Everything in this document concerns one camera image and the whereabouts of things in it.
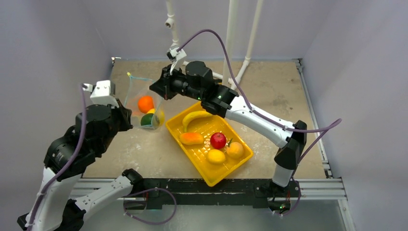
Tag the orange fruit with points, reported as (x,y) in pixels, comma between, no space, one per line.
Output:
(145,104)

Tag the clear zip top bag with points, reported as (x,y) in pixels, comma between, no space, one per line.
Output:
(138,87)

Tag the red apple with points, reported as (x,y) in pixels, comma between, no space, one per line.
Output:
(218,140)

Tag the green avocado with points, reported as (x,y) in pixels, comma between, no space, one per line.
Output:
(146,120)

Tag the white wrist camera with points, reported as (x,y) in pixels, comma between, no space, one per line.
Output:
(177,56)
(102,93)

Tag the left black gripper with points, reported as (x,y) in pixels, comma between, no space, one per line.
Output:
(125,113)

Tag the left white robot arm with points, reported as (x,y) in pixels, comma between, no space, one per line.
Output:
(65,162)

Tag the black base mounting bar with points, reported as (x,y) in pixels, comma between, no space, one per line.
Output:
(257,193)

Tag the yellow lemon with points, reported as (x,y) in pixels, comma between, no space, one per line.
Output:
(215,156)
(156,117)

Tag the aluminium rail frame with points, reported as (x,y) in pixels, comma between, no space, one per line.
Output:
(277,88)

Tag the yellow plastic tray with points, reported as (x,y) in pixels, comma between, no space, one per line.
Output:
(211,173)

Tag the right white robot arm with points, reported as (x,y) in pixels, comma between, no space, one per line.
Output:
(289,137)

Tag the yellow peach with leaf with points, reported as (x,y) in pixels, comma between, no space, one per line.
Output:
(234,149)

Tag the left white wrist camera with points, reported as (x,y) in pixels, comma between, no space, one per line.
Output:
(102,93)

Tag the orange yellow mango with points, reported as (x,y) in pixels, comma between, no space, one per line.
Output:
(191,138)

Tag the white pvc pipe frame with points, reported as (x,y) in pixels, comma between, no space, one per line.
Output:
(225,77)

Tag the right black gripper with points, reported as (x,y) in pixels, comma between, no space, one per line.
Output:
(164,86)

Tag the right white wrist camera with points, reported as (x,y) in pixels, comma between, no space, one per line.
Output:
(177,56)

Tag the yellow banana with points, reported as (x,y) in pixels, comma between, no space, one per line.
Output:
(192,116)

